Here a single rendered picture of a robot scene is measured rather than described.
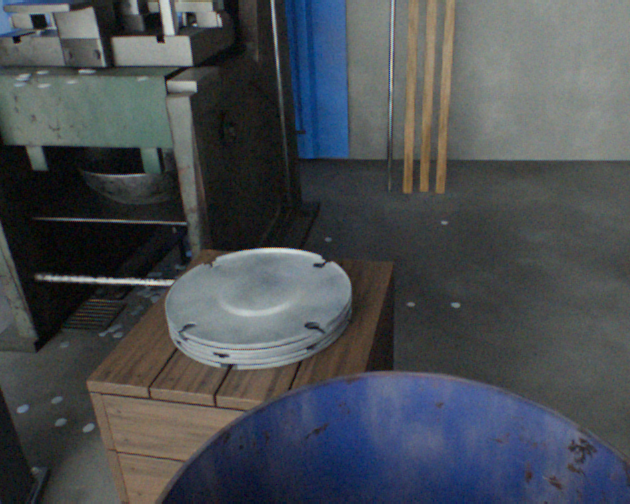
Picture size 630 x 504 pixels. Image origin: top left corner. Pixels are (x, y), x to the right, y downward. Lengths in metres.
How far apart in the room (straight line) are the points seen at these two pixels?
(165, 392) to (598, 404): 0.90
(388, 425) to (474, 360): 0.80
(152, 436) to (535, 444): 0.53
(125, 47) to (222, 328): 0.72
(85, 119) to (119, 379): 0.66
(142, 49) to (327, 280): 0.67
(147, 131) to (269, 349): 0.65
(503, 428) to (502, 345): 0.87
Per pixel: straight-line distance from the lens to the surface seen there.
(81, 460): 1.34
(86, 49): 1.42
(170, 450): 0.95
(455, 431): 0.68
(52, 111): 1.43
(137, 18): 1.48
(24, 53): 1.54
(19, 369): 1.64
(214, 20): 1.46
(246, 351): 0.85
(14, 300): 1.64
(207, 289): 1.00
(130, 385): 0.89
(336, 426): 0.67
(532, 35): 2.60
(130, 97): 1.34
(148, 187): 1.51
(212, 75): 1.33
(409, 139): 2.30
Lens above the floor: 0.88
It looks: 28 degrees down
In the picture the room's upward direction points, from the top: 3 degrees counter-clockwise
